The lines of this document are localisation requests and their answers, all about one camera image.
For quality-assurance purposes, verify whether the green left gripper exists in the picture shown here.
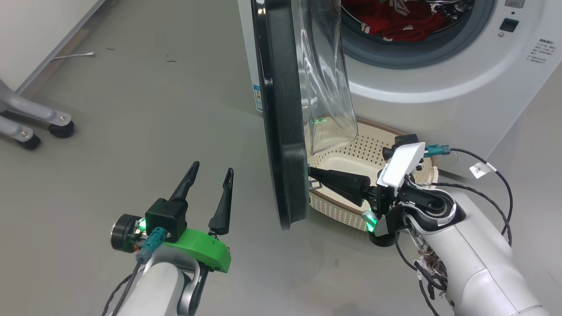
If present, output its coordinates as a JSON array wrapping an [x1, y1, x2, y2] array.
[[111, 161, 234, 273]]

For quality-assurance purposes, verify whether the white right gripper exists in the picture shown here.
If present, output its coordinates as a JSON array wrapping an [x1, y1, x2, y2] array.
[[309, 141, 426, 246]]

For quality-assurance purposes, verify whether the dark washing machine door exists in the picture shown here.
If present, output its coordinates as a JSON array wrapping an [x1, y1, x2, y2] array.
[[251, 0, 358, 230]]

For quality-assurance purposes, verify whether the red garment wide white stripe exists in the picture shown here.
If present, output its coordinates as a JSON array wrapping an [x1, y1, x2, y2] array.
[[381, 11, 448, 42]]

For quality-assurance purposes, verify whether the cream perforated laundry basket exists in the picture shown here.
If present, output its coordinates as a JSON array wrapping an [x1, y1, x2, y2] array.
[[307, 116, 440, 232]]

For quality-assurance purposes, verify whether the white front-load washing machine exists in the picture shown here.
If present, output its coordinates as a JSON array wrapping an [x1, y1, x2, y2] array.
[[239, 0, 562, 178]]

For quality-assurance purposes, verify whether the grey wheeled stand base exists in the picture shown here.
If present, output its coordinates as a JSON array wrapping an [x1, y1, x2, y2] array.
[[0, 79, 74, 151]]

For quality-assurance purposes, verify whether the left camera cable teal plug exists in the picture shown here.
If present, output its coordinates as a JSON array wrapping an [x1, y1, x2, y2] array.
[[103, 227, 172, 316]]

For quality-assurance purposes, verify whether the camera cable teal plug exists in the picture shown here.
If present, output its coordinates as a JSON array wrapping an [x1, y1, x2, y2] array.
[[424, 144, 514, 246], [103, 227, 172, 316]]

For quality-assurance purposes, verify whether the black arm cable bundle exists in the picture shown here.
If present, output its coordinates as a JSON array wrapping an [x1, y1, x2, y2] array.
[[394, 239, 449, 316]]

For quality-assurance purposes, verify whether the right camera cable teal plug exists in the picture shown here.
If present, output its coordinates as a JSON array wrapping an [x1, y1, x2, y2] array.
[[424, 144, 514, 246]]

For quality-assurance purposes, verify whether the twisted black arm cable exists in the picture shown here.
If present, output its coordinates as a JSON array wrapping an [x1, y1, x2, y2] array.
[[432, 182, 513, 240]]

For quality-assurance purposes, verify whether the white cable tag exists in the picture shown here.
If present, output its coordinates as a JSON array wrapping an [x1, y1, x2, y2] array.
[[469, 162, 497, 179]]

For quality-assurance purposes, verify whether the thin white floor cable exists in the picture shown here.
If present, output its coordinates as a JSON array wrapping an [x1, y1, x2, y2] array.
[[53, 52, 95, 61]]

